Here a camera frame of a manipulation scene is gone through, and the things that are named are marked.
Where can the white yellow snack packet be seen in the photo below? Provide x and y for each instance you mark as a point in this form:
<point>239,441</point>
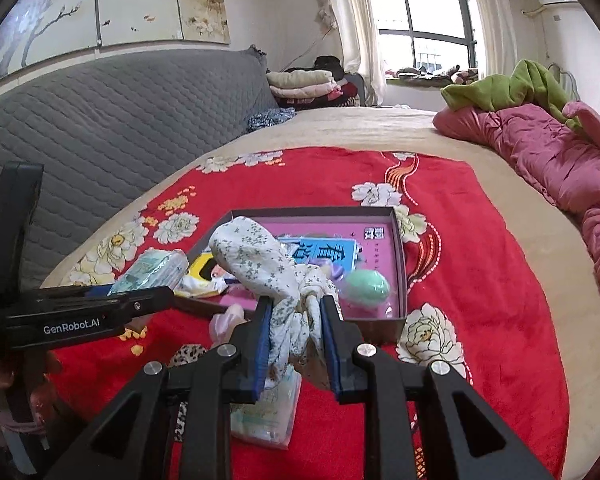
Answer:
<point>200,280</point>

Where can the pink quilt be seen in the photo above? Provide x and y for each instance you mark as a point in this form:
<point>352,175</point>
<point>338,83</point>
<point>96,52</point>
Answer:
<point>530,150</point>

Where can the cream folded blanket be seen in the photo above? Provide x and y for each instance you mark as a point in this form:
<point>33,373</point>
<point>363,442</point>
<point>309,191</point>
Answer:
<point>300,77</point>

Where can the white floral cloth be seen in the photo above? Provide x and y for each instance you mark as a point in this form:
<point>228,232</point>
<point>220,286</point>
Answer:
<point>255,260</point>

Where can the pink book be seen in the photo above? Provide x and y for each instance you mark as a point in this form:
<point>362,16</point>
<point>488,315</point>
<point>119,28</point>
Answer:
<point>375,260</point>

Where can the dark patterned cloths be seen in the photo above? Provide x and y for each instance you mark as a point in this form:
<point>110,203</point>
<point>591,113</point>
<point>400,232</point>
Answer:
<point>430,75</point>

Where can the pink folded blanket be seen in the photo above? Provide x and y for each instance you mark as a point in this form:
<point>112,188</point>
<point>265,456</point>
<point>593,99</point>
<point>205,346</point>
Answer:
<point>305,92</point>

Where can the floral painted wall panel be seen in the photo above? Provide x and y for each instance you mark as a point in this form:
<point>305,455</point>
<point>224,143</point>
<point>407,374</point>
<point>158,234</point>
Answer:
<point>130,0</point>

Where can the green egg-shaped sponge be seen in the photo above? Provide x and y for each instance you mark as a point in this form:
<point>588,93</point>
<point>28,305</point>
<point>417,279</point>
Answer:
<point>367,287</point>

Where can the dark cardboard box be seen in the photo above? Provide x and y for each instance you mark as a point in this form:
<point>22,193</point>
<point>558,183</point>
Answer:
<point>375,330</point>

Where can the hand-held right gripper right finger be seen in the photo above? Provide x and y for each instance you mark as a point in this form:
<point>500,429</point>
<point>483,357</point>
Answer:
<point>332,350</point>

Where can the blue white snack packet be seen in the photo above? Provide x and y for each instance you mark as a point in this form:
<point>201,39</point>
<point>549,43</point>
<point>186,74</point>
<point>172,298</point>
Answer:
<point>270,420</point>

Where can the cream curtain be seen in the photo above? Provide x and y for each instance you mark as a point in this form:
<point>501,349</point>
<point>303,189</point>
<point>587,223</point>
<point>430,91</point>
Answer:
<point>350,20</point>
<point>490,20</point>

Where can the red floral blanket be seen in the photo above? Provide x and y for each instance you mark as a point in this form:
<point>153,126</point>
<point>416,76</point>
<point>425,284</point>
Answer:
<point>455,270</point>

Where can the black cloth pile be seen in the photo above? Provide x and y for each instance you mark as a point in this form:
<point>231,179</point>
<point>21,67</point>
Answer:
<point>327,64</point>

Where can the beige bed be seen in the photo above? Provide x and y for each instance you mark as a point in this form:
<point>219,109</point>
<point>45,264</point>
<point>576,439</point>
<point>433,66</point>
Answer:
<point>520,210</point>

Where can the person's left hand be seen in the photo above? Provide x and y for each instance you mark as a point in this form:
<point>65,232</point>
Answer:
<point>37,400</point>

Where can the blue patterned cloth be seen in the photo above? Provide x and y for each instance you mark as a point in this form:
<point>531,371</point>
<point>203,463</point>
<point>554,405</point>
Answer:
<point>270,119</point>

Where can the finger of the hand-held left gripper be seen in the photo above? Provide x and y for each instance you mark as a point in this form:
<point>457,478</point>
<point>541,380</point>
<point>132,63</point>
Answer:
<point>150,305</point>

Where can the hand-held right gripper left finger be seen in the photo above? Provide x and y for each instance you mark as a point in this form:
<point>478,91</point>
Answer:
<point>262,350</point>

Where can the leopard print scrunchie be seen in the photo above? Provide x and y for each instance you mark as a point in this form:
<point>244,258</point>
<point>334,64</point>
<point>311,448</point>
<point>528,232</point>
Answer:
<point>190,355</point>

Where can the dark red clothes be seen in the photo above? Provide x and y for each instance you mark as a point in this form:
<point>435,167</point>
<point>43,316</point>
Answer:
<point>345,92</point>

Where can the grey quilted headboard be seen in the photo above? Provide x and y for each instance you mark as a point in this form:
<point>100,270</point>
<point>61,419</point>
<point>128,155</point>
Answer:
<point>130,125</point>

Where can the green garment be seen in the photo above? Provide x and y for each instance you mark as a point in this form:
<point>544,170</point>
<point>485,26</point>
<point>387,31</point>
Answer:
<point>520,85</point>

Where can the dark framed window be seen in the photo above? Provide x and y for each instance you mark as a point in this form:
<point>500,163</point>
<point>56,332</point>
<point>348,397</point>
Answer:
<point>430,0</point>

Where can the green tissue pack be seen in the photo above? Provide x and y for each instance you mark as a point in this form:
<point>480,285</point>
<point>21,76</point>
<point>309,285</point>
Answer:
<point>150,270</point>

